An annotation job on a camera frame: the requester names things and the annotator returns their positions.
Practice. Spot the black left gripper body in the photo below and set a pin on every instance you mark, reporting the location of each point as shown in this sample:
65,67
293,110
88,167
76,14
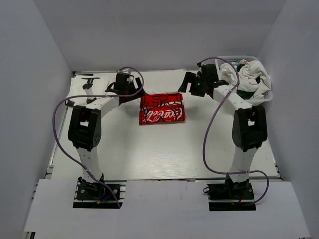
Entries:
131,98

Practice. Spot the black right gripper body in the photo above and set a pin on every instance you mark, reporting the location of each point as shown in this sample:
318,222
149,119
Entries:
197,87

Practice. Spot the white t-shirt green trim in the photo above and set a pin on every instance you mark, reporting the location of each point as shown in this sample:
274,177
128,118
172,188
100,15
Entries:
161,108

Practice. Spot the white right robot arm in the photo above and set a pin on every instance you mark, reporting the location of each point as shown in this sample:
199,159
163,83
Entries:
249,129

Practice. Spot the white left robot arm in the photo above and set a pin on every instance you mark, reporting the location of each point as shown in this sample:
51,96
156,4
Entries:
85,129

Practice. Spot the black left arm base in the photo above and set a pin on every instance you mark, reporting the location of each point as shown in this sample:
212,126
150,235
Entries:
96,196

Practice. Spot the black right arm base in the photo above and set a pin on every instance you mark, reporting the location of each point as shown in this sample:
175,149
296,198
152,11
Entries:
221,200

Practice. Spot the folded white t-shirt black print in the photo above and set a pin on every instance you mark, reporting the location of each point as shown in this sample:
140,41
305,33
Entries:
87,85

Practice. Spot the white plastic basket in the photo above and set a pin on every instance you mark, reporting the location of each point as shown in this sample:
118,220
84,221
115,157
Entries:
229,59

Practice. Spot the white t-shirt cartoon print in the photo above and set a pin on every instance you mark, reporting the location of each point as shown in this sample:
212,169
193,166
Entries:
251,76

